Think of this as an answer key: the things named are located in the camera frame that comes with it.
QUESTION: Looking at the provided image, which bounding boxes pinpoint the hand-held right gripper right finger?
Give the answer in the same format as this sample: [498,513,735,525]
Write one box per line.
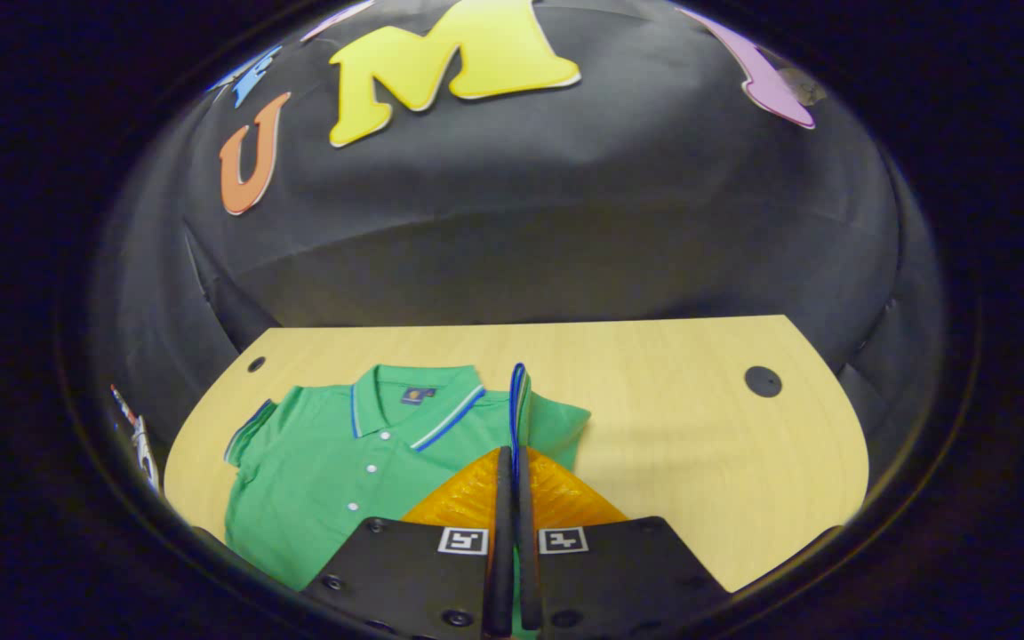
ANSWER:
[516,449,732,638]

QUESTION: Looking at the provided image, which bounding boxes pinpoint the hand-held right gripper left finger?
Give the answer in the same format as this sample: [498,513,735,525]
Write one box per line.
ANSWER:
[303,446,515,639]

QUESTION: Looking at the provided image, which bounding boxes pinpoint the green T-shirt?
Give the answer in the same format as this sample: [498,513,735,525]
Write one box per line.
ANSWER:
[223,361,593,640]

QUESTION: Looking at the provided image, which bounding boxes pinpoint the black backdrop cloth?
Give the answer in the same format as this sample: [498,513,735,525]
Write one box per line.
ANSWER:
[90,0,948,525]

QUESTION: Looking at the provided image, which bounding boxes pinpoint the white red object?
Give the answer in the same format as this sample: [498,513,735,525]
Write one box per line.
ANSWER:
[110,382,163,495]

